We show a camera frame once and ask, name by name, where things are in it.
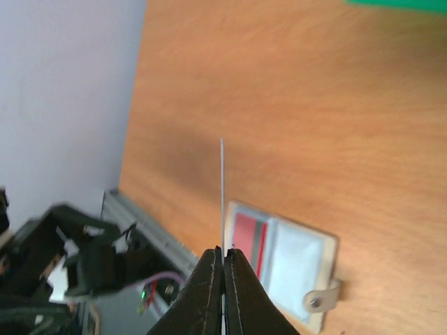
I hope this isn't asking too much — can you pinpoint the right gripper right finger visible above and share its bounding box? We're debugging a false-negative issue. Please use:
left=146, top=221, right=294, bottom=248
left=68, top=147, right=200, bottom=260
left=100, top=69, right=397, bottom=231
left=223, top=249, right=298, bottom=335

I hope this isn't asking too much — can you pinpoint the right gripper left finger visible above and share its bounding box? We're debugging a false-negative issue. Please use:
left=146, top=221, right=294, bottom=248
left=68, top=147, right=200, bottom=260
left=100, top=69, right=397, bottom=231
left=148, top=247, right=223, bottom=335

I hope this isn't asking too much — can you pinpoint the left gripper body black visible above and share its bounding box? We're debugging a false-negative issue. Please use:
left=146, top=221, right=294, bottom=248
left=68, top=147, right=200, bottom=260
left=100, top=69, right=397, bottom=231
left=10, top=204, right=147, bottom=297

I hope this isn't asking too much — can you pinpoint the white card holder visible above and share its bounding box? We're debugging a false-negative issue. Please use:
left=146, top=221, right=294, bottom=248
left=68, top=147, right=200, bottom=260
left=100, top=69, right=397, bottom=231
left=225, top=201, right=341, bottom=334

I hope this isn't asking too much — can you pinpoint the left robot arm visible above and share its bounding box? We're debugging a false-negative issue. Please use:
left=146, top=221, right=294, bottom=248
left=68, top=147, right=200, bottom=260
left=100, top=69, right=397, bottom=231
left=1, top=189, right=144, bottom=334

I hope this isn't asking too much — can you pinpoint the red card in holder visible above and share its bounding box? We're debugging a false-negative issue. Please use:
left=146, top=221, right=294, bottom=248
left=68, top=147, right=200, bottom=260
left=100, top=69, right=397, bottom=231
left=232, top=212, right=268, bottom=279

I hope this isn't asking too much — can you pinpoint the green bin left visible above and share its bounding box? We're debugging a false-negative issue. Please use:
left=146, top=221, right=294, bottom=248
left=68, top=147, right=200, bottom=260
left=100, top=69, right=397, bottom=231
left=348, top=0, right=446, bottom=14

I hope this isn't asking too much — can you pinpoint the aluminium front rail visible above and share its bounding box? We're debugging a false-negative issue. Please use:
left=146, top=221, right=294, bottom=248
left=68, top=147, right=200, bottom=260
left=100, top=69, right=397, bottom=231
left=80, top=190, right=198, bottom=334

